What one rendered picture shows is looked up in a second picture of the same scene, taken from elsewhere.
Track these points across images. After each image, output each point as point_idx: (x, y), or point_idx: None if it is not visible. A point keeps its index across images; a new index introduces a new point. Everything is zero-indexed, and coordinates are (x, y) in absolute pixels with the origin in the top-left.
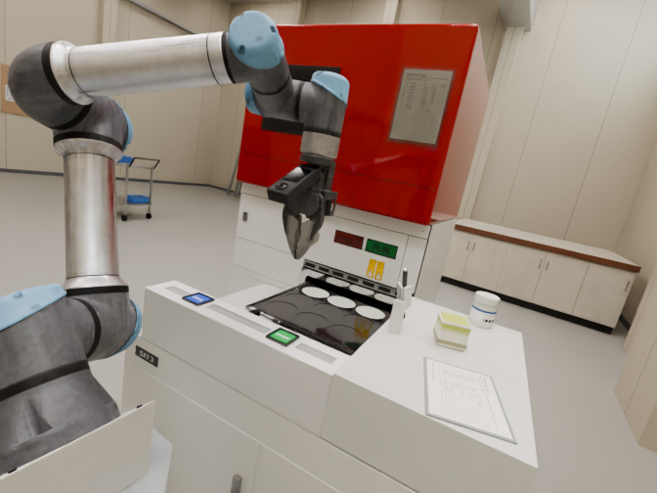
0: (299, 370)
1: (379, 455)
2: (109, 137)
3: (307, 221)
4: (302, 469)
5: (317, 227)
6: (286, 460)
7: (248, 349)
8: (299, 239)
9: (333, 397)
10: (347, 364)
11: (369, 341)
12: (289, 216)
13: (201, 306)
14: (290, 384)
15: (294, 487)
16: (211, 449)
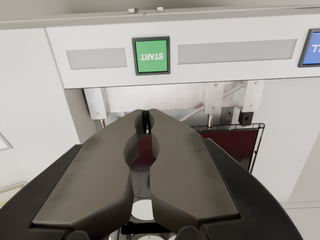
0: (98, 23)
1: (9, 25)
2: None
3: (81, 212)
4: (99, 17)
5: (17, 198)
6: (115, 15)
7: (183, 18)
8: (130, 136)
9: (51, 25)
10: (48, 63)
11: (73, 132)
12: (218, 206)
13: (303, 35)
14: (112, 21)
15: (107, 15)
16: (191, 10)
